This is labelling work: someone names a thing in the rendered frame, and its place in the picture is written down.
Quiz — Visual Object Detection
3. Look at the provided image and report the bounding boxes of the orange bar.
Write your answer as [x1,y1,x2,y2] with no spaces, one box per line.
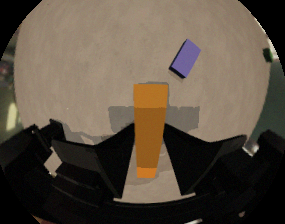
[134,84,169,179]

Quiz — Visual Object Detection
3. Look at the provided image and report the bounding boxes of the purple rectangular block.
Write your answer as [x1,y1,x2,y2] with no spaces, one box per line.
[169,39,202,79]

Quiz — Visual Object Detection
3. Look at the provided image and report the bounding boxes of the small green block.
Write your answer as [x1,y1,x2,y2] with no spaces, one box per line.
[262,47,274,64]

